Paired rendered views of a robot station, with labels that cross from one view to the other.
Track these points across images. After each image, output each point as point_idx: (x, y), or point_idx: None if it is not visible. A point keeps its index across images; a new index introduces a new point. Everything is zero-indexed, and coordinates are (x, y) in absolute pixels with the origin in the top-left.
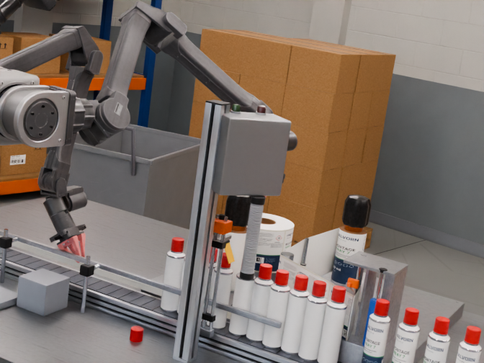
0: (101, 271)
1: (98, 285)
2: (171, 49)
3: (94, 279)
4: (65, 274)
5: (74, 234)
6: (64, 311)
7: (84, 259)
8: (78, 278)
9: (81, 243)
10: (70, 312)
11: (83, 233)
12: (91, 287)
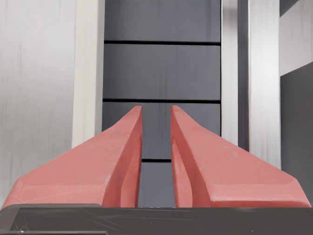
0: (99, 29)
1: (164, 15)
2: None
3: (118, 68)
4: (160, 204)
5: (261, 220)
6: (311, 61)
7: (277, 1)
8: (160, 128)
9: (125, 163)
10: (299, 43)
11: (39, 193)
12: (202, 25)
